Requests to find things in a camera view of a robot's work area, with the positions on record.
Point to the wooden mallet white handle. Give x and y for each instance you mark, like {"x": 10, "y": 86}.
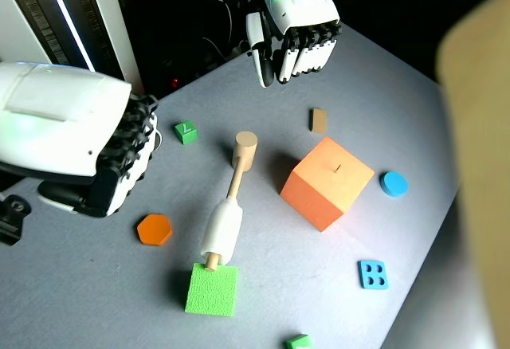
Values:
{"x": 244, "y": 154}

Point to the small green letter cube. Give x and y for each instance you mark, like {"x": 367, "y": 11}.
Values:
{"x": 185, "y": 133}
{"x": 298, "y": 343}

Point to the green textured square block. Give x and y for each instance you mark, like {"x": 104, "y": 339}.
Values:
{"x": 212, "y": 290}

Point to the grey table cloth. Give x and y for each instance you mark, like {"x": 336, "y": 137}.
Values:
{"x": 99, "y": 285}

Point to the orange hexagon block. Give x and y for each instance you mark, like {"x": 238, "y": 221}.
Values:
{"x": 154, "y": 229}

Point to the white panel with light strip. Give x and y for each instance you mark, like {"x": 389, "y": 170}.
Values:
{"x": 24, "y": 14}

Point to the blue four-hole block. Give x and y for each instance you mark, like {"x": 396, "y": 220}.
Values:
{"x": 364, "y": 277}

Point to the blurred tan board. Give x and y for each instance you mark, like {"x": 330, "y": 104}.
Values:
{"x": 482, "y": 165}

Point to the blue round disc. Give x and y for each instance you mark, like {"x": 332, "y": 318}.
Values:
{"x": 393, "y": 183}

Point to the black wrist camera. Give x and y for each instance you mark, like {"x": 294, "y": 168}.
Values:
{"x": 14, "y": 217}

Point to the brown wooden rectangular block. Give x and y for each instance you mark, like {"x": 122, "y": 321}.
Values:
{"x": 318, "y": 120}

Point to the large orange cube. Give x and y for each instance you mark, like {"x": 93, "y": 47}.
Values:
{"x": 318, "y": 197}

